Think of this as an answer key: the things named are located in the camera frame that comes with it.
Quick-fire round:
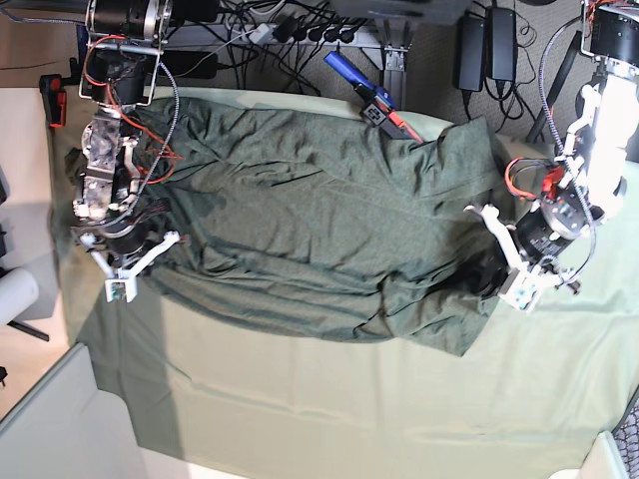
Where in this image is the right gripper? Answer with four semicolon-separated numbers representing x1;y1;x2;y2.
70;224;182;284

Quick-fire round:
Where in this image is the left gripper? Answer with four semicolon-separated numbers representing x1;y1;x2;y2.
464;205;581;298

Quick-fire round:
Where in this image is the green T-shirt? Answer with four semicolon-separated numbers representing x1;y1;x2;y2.
140;98;513;356

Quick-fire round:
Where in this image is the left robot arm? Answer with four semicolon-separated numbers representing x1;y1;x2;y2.
468;1;638;311

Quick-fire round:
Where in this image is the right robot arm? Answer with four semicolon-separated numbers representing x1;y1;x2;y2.
71;1;180;300

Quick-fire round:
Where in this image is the white cylinder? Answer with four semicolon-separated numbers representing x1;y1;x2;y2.
0;267;39;326

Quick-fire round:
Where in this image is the light green table cloth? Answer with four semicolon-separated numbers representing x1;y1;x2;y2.
49;85;639;479

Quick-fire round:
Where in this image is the red black table clamp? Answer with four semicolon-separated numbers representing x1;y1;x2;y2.
39;74;67;128

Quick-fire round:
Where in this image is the blue orange clamp tool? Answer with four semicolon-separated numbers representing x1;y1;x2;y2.
323;51;424;145

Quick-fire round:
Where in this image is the black power adapter left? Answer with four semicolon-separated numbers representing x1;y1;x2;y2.
453;15;485;92

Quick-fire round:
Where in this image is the black power adapter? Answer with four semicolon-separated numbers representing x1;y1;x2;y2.
453;15;485;92
486;6;518;82

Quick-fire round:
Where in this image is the black power adapter right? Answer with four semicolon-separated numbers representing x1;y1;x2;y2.
486;6;518;82

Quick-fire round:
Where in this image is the white power strip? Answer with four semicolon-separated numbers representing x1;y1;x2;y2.
215;23;381;48

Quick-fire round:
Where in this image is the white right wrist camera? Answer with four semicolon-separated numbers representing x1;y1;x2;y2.
105;277;138;302

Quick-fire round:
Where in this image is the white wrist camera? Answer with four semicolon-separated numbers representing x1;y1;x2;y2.
105;277;138;302
498;270;541;312

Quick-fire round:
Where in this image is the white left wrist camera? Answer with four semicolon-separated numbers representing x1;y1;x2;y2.
498;270;541;312

